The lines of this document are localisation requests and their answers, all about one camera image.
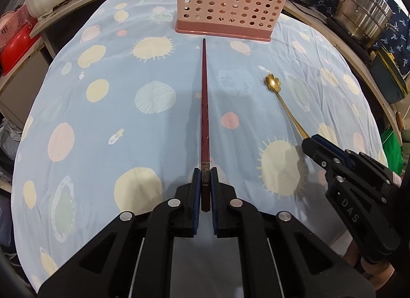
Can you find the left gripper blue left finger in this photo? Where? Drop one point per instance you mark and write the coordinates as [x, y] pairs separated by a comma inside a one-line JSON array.
[[196, 187]]

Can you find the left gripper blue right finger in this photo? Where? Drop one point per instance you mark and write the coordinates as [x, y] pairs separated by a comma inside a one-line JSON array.
[[214, 198]]

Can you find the dark maroon chopstick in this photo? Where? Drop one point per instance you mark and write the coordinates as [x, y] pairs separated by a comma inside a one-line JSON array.
[[205, 144]]

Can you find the gold flower spoon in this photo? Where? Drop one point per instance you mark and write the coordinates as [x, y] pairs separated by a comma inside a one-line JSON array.
[[274, 85]]

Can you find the light blue patterned tablecloth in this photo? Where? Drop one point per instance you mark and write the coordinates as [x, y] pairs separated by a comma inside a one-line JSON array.
[[115, 127]]

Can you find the black induction cooker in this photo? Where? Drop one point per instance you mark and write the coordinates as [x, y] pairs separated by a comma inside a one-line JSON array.
[[366, 55]]

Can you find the pink perforated utensil basket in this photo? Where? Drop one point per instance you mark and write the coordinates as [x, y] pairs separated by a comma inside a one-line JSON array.
[[241, 19]]

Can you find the stacked steel steamer pot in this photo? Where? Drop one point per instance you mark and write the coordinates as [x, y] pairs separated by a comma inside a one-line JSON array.
[[364, 20]]

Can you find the red plastic basin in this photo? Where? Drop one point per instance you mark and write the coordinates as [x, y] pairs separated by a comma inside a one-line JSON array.
[[17, 48]]

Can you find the small pink plastic basket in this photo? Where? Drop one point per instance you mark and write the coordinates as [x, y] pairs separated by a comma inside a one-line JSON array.
[[12, 22]]

